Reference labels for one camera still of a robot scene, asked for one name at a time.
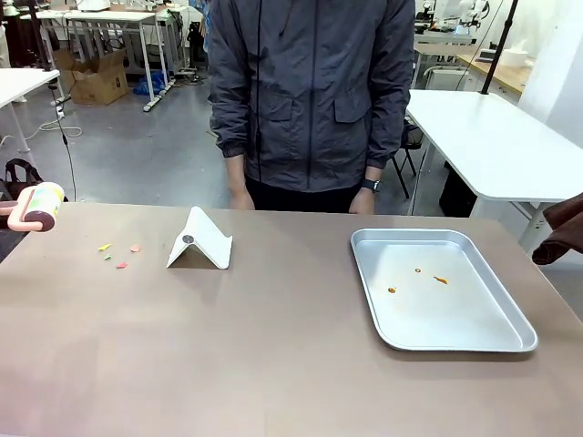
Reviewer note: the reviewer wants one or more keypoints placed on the wooden top table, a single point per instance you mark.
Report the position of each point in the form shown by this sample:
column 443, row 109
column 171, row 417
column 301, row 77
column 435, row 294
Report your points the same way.
column 501, row 73

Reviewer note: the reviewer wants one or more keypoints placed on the white folding stand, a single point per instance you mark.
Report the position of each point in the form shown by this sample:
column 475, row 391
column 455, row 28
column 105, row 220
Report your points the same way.
column 207, row 241

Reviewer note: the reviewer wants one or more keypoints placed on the black folding chair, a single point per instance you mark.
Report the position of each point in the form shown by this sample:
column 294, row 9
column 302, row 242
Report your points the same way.
column 407, row 150

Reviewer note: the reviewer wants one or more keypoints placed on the white foam object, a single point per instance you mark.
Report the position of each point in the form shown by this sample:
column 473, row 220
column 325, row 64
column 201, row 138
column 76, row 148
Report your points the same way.
column 517, row 54

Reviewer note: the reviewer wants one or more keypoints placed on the black trousers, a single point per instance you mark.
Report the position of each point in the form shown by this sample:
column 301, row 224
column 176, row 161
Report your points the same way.
column 300, row 200

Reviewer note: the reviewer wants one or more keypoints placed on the blue plastic bag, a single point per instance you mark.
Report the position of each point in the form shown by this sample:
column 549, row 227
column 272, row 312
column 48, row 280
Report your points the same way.
column 148, row 84

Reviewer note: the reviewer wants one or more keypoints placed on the black wrist watch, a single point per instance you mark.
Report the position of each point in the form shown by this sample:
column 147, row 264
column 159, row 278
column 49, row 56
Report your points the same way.
column 371, row 185

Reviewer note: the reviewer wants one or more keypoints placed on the brown cloth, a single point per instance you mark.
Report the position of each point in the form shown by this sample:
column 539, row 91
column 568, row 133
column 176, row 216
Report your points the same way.
column 562, row 227

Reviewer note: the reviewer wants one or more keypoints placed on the dark grey zip jacket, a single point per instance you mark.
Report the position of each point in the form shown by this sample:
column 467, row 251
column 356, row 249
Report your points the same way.
column 309, row 91

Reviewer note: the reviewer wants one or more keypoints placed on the person's left forearm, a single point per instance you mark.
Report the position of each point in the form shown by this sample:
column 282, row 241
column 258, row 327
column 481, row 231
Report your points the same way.
column 372, row 173

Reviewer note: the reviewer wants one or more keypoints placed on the black stand pole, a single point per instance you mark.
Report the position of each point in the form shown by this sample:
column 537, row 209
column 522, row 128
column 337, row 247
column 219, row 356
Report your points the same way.
column 41, row 36
column 498, row 45

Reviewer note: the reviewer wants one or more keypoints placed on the pink paper scrap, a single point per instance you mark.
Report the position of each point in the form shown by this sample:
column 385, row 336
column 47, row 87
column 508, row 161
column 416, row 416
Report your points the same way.
column 135, row 248

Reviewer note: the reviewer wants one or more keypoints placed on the silver metal tray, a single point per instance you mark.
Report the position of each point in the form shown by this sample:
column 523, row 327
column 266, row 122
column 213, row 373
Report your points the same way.
column 437, row 309

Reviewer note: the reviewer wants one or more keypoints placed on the person's left hand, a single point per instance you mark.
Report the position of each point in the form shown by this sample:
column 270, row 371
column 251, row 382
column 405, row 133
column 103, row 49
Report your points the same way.
column 362, row 202

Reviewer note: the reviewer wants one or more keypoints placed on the yellow paper scrap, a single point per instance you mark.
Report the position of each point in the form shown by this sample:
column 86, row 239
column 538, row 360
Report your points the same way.
column 105, row 247

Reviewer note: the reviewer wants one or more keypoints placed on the person's right forearm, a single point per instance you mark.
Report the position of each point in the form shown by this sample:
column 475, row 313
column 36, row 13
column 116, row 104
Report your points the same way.
column 236, row 175

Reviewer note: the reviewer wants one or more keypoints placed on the open cardboard box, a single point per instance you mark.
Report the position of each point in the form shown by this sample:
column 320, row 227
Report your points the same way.
column 95, row 82

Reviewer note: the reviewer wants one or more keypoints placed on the person's right hand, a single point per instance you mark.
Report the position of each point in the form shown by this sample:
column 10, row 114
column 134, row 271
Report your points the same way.
column 241, row 199

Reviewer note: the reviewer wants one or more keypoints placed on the black backpack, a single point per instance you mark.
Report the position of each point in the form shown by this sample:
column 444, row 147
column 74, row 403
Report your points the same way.
column 20, row 175

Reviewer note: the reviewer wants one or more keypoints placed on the large white table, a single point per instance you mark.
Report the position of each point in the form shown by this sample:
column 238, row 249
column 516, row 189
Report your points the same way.
column 496, row 141

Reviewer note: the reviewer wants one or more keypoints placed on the white cabinet box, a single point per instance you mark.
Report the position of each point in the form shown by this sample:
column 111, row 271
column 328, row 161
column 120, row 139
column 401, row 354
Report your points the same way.
column 448, row 78

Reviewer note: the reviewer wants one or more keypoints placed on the white table with metal legs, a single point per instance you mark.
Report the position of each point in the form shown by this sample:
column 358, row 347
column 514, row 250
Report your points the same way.
column 118, row 20

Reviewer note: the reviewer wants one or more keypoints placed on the small white side table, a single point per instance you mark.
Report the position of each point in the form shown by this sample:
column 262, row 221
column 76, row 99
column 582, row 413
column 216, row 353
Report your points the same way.
column 23, row 84

